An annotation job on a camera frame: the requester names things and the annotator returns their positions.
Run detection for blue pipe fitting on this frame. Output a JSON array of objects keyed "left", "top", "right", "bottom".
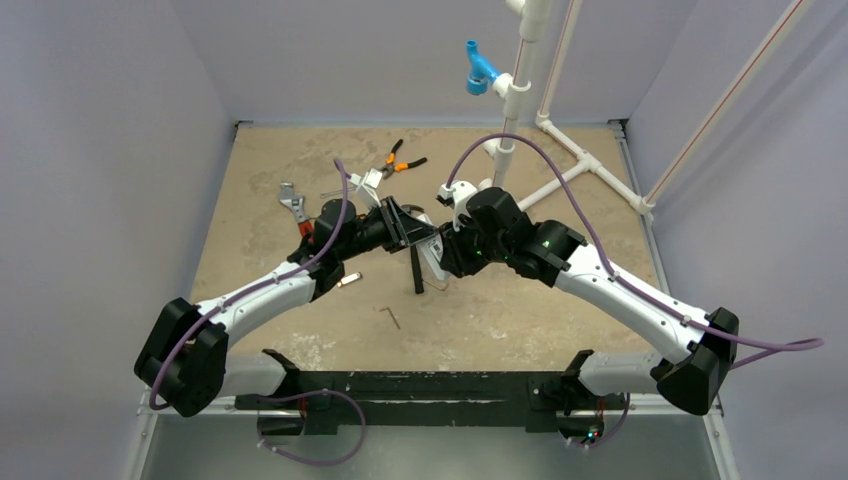
[{"left": 465, "top": 40, "right": 502, "bottom": 96}]

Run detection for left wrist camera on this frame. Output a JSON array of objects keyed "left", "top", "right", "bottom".
[{"left": 348, "top": 168, "right": 383, "bottom": 209}]

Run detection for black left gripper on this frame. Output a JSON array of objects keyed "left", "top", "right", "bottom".
[{"left": 337, "top": 197, "right": 437, "bottom": 264}]

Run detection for claw hammer black handle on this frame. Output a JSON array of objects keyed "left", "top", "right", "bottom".
[{"left": 402, "top": 204, "right": 425, "bottom": 295}]

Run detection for white pvc pipe frame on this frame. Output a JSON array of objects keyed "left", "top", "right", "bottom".
[{"left": 504, "top": 1, "right": 813, "bottom": 217}]

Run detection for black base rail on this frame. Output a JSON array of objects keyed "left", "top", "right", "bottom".
[{"left": 235, "top": 351, "right": 626, "bottom": 440}]

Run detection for orange black pliers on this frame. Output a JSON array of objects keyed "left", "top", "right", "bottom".
[{"left": 379, "top": 139, "right": 428, "bottom": 179}]

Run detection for white air conditioner remote control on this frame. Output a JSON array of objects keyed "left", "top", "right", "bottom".
[{"left": 416, "top": 227, "right": 451, "bottom": 281}]

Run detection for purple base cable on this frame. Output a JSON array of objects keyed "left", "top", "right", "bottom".
[{"left": 256, "top": 388, "right": 369, "bottom": 467}]

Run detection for silver white battery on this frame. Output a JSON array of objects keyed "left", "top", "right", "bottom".
[{"left": 337, "top": 272, "right": 363, "bottom": 288}]

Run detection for red handled tool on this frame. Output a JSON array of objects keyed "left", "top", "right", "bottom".
[{"left": 298, "top": 220, "right": 314, "bottom": 238}]

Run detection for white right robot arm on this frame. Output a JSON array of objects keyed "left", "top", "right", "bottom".
[{"left": 431, "top": 181, "right": 740, "bottom": 415}]

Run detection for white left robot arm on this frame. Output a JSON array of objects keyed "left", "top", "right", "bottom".
[{"left": 134, "top": 197, "right": 438, "bottom": 417}]

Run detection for bronze hex key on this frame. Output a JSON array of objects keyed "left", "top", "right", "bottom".
[{"left": 423, "top": 279, "right": 449, "bottom": 292}]

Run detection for dark hex key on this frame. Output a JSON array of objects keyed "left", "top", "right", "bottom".
[{"left": 378, "top": 306, "right": 401, "bottom": 330}]

